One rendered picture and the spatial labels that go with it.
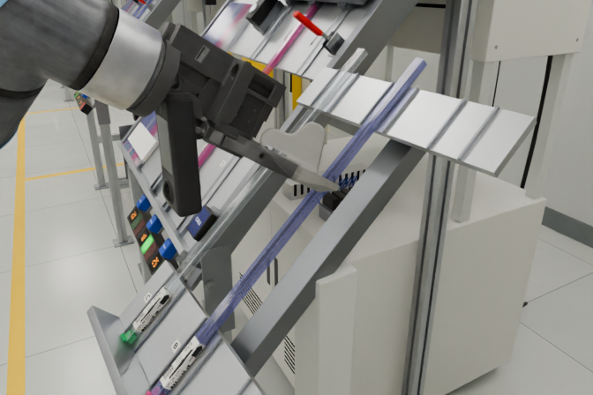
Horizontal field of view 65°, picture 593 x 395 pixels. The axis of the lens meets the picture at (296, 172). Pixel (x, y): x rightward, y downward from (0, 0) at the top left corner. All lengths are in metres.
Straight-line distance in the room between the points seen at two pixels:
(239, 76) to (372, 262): 0.68
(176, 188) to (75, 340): 1.47
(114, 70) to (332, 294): 0.37
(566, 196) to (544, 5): 1.57
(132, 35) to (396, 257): 0.81
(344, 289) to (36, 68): 0.42
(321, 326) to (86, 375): 1.21
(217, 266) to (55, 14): 0.51
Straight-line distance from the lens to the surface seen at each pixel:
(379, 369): 1.25
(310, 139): 0.45
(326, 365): 0.68
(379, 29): 0.85
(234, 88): 0.43
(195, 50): 0.42
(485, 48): 1.05
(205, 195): 0.89
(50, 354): 1.87
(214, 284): 0.79
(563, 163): 2.58
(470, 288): 1.33
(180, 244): 0.84
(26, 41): 0.38
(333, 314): 0.63
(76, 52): 0.38
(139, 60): 0.39
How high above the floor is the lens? 1.15
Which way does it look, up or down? 22 degrees down
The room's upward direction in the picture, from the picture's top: straight up
